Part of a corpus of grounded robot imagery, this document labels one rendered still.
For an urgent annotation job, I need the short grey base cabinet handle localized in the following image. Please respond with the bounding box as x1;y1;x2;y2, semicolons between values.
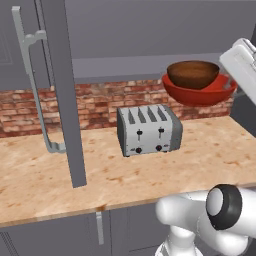
95;211;105;246

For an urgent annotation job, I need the red bowl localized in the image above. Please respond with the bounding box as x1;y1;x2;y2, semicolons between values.
161;72;238;108

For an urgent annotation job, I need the brown bowl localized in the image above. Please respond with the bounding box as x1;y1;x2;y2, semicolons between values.
166;60;221;90

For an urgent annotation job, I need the grey open cabinet door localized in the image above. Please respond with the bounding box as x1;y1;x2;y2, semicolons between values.
34;0;88;189

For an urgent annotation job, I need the grey closed wall cabinet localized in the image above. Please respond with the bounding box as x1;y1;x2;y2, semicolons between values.
0;0;55;92

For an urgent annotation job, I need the grey open wall cabinet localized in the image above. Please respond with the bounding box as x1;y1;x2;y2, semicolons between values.
64;0;256;85

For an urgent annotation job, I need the silver four-slot toaster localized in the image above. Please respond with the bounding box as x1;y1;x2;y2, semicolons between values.
116;103;184;158

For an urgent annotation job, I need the long grey cabinet door handle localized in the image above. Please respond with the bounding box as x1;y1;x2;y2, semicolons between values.
11;5;67;155

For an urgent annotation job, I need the grey base cabinet door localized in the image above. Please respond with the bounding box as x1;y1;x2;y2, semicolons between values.
109;201;174;256
0;210;112;256

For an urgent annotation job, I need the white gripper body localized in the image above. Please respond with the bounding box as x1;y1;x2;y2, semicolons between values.
219;43;256;106

